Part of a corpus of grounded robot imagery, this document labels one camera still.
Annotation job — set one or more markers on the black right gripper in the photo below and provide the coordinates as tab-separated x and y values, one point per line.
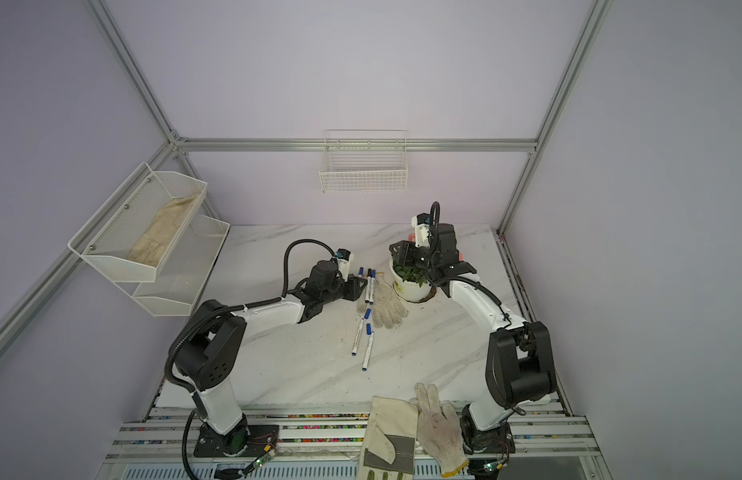
404	251

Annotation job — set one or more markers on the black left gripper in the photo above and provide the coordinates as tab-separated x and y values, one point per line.
354	287

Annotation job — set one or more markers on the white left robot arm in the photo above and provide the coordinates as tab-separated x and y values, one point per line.
203	356

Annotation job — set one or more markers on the beige leather work glove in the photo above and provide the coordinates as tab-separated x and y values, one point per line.
388	447

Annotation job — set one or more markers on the beige cloth in shelf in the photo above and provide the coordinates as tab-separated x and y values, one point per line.
155	241

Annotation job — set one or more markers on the white knit glove front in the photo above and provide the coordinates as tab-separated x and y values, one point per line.
438	430

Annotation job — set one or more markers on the white mesh shelf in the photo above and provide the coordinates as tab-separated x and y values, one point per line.
113	240
180	283

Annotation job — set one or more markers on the white knit glove on table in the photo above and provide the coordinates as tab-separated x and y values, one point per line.
387	310

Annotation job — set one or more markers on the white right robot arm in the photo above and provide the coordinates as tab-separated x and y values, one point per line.
520	364

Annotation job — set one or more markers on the upper white mesh shelf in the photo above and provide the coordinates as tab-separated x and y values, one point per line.
113	240

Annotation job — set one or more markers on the potted green plant white pot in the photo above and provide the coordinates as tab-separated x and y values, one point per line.
410	283

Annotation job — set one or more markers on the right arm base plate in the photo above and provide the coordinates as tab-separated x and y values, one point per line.
498	440

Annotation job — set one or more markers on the lower white mesh shelf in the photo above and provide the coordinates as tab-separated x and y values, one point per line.
180	283

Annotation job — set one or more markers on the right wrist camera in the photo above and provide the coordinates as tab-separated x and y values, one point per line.
421	230

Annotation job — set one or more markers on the white wire wall basket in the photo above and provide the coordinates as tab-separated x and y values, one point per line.
364	161

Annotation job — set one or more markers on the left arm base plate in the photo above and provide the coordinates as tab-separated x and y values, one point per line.
247	442

